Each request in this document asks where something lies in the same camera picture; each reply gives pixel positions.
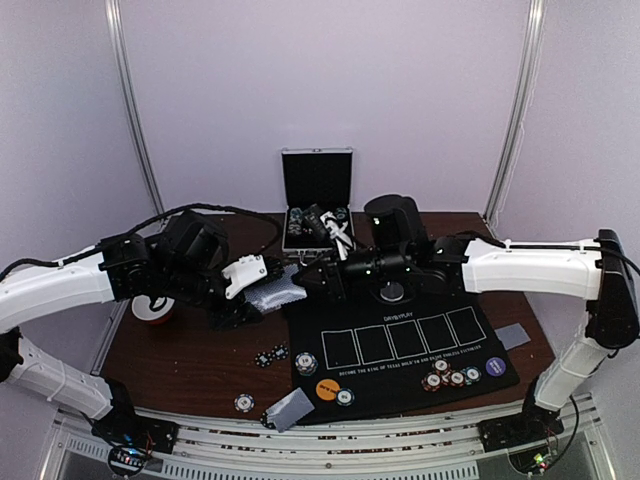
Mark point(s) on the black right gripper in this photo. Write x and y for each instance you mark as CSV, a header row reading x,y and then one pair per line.
x,y
330,277

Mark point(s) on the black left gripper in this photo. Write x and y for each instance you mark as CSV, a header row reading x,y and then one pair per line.
x,y
235,315

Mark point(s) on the grey playing card deck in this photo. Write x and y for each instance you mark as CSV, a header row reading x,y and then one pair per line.
x,y
274,295

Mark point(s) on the small chip stack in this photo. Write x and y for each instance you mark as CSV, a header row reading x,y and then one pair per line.
x,y
306,364

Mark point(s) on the orange big blind button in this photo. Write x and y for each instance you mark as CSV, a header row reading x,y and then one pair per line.
x,y
327,389

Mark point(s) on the dealt cards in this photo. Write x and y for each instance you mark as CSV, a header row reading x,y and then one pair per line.
x,y
286,412

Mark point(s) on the blue green fifty chip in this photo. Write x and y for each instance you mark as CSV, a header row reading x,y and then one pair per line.
x,y
345,397

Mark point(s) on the black orange hundred chip stack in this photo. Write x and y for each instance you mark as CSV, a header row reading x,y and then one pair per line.
x,y
455,379

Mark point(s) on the purple small blind button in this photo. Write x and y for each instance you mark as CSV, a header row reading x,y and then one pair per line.
x,y
495,366

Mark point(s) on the dealt card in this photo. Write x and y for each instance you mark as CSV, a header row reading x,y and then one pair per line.
x,y
512,336

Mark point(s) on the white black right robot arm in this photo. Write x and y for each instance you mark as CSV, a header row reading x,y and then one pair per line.
x,y
595,270

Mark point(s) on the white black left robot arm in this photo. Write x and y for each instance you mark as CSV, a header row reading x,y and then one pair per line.
x,y
180,255

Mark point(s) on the black white chip left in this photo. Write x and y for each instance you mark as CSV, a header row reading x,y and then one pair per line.
x,y
263,359

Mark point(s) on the black white chip right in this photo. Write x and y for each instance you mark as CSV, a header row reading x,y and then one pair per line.
x,y
280,352

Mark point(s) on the chips row in case left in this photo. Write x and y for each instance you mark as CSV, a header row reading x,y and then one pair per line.
x,y
295,222

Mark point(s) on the chips in case right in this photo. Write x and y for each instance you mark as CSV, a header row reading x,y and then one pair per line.
x,y
341,214

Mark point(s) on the white red bowl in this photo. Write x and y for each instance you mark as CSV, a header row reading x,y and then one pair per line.
x,y
147,311

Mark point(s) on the black poker table mat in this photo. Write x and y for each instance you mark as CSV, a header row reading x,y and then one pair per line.
x,y
381,351

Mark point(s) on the white blue chip flat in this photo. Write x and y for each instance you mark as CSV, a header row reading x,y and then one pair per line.
x,y
244,403

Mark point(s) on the aluminium poker case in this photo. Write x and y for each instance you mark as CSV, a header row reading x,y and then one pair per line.
x,y
321,176

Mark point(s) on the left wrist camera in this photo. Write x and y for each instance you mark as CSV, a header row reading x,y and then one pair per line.
x,y
249,270

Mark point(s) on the black white chip on rail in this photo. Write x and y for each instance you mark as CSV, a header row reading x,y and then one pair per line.
x,y
266,423

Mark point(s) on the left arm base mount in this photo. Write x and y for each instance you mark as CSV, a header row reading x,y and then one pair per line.
x,y
132,445

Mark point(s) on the aluminium frame rail front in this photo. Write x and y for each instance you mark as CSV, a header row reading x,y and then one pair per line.
x,y
438,446

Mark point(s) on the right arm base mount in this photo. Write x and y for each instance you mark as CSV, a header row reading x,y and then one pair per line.
x,y
522,435

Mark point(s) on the left aluminium frame post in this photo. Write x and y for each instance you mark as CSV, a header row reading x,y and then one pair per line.
x,y
118,42

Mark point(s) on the aluminium frame post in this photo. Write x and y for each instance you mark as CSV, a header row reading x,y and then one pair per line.
x,y
523,95
118,42

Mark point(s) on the right aluminium frame post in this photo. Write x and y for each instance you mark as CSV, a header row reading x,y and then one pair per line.
x,y
523,95

